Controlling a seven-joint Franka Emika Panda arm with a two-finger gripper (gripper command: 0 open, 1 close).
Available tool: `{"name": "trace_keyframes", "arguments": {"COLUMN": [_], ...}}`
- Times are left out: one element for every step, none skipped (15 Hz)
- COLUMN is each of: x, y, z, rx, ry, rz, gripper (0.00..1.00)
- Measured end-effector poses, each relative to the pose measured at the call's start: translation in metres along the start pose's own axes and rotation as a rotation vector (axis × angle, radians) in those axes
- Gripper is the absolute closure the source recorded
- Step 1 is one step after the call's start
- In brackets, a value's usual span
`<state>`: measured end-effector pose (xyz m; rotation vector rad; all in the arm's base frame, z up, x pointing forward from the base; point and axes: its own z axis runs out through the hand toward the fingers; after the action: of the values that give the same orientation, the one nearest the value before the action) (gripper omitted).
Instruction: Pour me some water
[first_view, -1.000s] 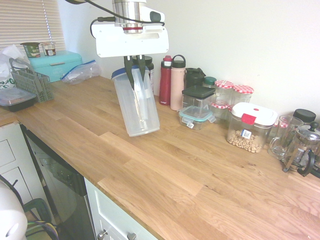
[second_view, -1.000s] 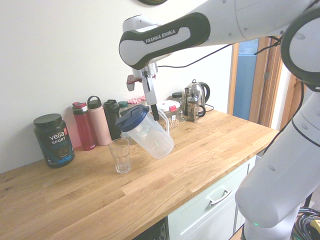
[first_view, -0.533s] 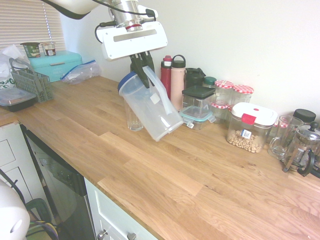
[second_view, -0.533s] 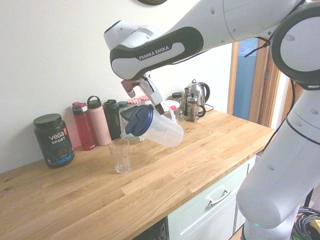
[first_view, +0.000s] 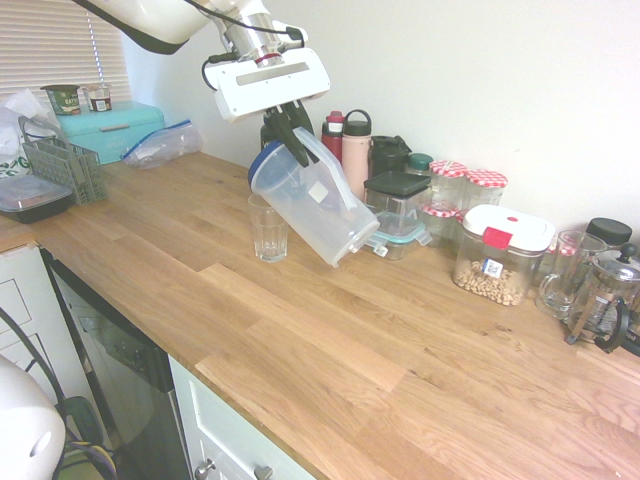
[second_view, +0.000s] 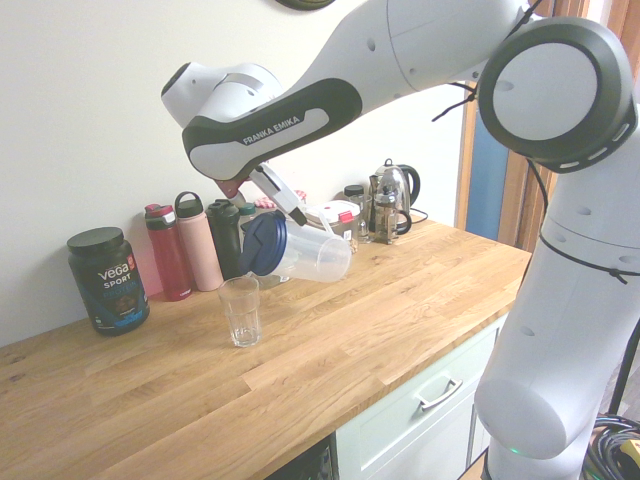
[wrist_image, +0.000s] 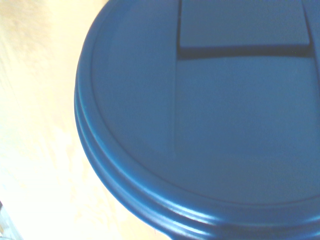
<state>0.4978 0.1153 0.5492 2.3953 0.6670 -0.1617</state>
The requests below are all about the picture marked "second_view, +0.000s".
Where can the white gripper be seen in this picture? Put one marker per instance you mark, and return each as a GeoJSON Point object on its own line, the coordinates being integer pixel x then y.
{"type": "Point", "coordinates": [277, 190]}

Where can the clear plastic pitcher blue lid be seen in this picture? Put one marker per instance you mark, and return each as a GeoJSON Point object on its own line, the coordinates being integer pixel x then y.
{"type": "Point", "coordinates": [310, 257]}

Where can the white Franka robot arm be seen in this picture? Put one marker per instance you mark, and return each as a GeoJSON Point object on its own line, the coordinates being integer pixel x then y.
{"type": "Point", "coordinates": [450, 50]}

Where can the pink water bottle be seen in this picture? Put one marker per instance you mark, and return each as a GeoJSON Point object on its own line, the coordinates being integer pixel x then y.
{"type": "Point", "coordinates": [200, 250]}

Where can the red water bottle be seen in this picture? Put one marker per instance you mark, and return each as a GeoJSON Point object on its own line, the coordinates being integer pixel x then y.
{"type": "Point", "coordinates": [167, 260]}

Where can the jar with red checkered lid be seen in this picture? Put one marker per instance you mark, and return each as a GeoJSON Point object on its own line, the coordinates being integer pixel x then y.
{"type": "Point", "coordinates": [265, 202]}

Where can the food container red clip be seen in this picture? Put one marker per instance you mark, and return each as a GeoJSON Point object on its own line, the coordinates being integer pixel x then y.
{"type": "Point", "coordinates": [340, 220]}

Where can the jar with green lid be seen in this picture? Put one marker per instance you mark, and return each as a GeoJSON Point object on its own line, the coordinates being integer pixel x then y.
{"type": "Point", "coordinates": [247, 211]}

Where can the jar with black lid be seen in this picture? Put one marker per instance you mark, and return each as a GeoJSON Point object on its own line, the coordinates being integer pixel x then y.
{"type": "Point", "coordinates": [353, 191]}

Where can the black shaker bottle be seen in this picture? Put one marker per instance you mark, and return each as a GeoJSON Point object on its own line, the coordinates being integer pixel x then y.
{"type": "Point", "coordinates": [224, 240]}

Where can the glass french press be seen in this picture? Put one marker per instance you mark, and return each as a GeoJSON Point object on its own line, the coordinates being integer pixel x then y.
{"type": "Point", "coordinates": [391, 215]}

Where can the clear glass tumbler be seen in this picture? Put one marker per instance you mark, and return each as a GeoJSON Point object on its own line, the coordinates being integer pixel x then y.
{"type": "Point", "coordinates": [240, 310]}

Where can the steel electric kettle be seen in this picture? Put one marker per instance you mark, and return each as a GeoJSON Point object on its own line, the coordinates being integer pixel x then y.
{"type": "Point", "coordinates": [407, 185]}

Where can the black Vega protein tub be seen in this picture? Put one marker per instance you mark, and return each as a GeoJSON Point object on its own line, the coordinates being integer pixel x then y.
{"type": "Point", "coordinates": [107, 285]}

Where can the pale green cabinet front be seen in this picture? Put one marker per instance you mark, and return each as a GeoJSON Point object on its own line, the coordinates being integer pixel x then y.
{"type": "Point", "coordinates": [390, 440]}

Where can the black dishwasher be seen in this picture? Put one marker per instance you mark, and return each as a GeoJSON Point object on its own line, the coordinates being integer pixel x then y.
{"type": "Point", "coordinates": [310, 462]}

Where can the black round wall clock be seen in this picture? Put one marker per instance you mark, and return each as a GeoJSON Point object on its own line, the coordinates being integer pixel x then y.
{"type": "Point", "coordinates": [305, 4]}

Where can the wooden door frame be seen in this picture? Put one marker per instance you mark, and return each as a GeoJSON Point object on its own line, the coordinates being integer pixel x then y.
{"type": "Point", "coordinates": [517, 200]}

